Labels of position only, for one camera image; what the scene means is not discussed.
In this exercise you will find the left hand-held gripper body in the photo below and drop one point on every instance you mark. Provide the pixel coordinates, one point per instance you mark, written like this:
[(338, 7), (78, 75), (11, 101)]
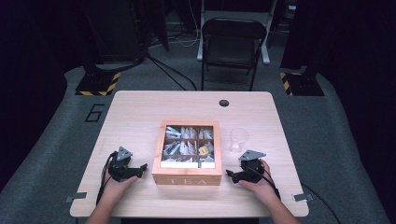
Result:
[(120, 169)]

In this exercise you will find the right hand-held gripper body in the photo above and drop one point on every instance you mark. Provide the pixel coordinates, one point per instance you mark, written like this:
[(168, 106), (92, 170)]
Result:
[(250, 172)]

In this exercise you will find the wooden tea box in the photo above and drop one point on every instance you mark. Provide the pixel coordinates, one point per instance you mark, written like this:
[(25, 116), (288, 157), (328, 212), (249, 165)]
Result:
[(186, 175)]

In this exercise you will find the person's right hand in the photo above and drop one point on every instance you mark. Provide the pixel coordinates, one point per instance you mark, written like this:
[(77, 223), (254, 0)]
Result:
[(264, 188)]

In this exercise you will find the person's left hand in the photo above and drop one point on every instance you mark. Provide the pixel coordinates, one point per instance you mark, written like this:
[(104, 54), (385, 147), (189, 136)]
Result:
[(115, 190)]

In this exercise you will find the clear plastic cup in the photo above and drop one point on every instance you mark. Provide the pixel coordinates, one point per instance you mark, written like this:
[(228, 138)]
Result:
[(239, 140)]

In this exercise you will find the yellow tea bag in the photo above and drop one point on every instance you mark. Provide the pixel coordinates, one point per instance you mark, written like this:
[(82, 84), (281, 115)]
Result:
[(203, 151)]

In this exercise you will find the pile of tea bags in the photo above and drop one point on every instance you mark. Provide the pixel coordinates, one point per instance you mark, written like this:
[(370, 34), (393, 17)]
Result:
[(186, 148)]

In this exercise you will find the grey tape piece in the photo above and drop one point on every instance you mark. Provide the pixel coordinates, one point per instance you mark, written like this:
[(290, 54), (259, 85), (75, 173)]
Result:
[(76, 197), (302, 197)]

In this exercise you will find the black table grommet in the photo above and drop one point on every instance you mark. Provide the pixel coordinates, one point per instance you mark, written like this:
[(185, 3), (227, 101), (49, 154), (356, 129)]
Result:
[(223, 103)]

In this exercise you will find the striped black stand base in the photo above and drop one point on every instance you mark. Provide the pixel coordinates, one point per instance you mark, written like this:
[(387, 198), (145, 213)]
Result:
[(96, 85), (303, 85)]

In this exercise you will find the black folding chair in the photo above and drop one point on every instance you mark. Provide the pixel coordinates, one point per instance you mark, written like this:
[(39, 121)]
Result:
[(232, 46)]

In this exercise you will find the black equipment cabinet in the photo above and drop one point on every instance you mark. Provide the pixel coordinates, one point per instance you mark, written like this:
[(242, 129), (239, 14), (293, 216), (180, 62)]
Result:
[(115, 31)]

